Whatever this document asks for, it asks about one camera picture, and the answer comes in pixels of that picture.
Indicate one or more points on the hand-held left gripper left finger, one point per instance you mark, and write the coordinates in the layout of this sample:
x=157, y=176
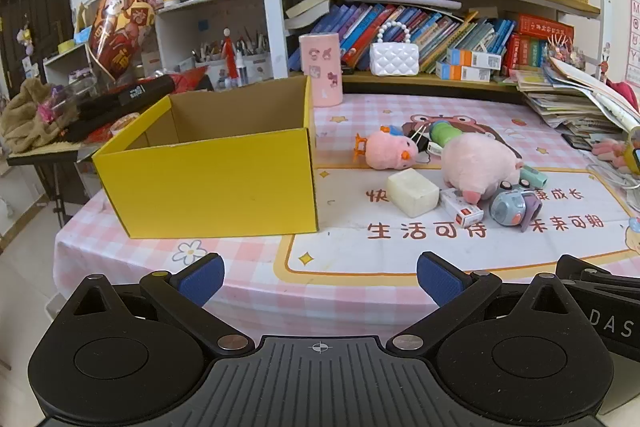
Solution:
x=202, y=277

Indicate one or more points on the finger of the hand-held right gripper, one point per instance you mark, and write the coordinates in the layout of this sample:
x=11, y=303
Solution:
x=580, y=267
x=625, y=279

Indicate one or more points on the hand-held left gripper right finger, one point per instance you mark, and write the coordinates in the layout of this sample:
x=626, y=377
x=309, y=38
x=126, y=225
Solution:
x=440, y=279

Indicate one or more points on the small white red box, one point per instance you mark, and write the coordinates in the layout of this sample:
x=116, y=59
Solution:
x=462, y=209

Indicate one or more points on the yellow cardboard box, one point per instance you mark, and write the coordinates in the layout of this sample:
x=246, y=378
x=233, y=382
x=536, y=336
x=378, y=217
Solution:
x=210, y=187

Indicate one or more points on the white soap block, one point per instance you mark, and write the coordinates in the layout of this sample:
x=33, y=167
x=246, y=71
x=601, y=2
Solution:
x=412, y=192

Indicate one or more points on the blue grey round toy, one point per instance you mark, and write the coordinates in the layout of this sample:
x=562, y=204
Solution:
x=507, y=207

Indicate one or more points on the pink pig plush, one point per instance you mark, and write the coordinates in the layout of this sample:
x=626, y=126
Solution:
x=475, y=162

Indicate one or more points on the pink chick plush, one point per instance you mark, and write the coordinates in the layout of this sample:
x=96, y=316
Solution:
x=385, y=152

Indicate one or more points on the green toy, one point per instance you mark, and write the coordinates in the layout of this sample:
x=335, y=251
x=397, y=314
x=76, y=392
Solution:
x=445, y=132

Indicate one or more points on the small blue toy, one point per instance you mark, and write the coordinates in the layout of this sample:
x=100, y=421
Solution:
x=390, y=130

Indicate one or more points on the pink striped soft toy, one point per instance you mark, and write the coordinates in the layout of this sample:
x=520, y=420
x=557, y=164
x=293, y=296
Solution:
x=607, y=152

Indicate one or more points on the yellow kids watch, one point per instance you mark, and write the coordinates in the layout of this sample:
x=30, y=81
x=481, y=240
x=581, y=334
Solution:
x=632, y=154

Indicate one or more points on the white storage bin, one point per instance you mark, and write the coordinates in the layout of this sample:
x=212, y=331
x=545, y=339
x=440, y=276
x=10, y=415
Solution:
x=52, y=304

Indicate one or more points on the stack of papers and booklets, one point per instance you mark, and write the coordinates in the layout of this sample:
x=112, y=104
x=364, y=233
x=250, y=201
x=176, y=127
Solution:
x=565, y=102

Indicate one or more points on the pink round tin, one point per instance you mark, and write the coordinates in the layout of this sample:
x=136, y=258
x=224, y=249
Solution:
x=124, y=123

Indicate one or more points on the black long bag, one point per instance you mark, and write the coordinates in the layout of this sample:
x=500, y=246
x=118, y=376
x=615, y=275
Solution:
x=120, y=99

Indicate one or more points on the red paper sheets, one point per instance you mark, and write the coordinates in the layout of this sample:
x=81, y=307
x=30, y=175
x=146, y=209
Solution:
x=187, y=79

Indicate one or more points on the black electronic keyboard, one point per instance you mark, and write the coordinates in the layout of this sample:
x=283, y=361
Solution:
x=45, y=154

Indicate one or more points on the small deer figurine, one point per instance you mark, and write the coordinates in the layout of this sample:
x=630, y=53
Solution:
x=605, y=62

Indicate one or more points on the orange white carton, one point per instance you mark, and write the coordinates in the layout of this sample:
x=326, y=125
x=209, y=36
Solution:
x=462, y=73
x=472, y=57

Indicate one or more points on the pink crown ornament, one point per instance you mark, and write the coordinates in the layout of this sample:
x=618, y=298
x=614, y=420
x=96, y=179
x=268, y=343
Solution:
x=565, y=49

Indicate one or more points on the desk pencil cups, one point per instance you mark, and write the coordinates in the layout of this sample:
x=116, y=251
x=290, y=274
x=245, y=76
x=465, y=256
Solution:
x=250, y=57

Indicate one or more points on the red white bottle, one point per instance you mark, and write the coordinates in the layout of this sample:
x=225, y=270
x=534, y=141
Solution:
x=229, y=52

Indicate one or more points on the white quilted handbag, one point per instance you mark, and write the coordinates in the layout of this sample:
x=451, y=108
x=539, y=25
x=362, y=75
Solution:
x=394, y=57

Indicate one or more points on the brown fleece blanket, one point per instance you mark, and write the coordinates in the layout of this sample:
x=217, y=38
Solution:
x=25, y=117

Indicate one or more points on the pink cylinder holder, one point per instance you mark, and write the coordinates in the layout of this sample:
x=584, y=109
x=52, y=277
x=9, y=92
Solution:
x=320, y=67

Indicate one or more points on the row of colourful books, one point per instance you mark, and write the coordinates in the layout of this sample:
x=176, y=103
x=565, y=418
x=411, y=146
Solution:
x=450, y=37

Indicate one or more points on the red dictionaries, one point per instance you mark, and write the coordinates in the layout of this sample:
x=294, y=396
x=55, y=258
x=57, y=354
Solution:
x=542, y=27

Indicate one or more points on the red gold foil bag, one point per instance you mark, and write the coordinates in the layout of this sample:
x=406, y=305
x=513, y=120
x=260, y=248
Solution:
x=117, y=32

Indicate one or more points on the white storage shelf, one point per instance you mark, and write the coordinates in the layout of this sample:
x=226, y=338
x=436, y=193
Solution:
x=210, y=12

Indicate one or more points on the alphabet wall poster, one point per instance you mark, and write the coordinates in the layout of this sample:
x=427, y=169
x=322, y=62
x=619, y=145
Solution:
x=634, y=7

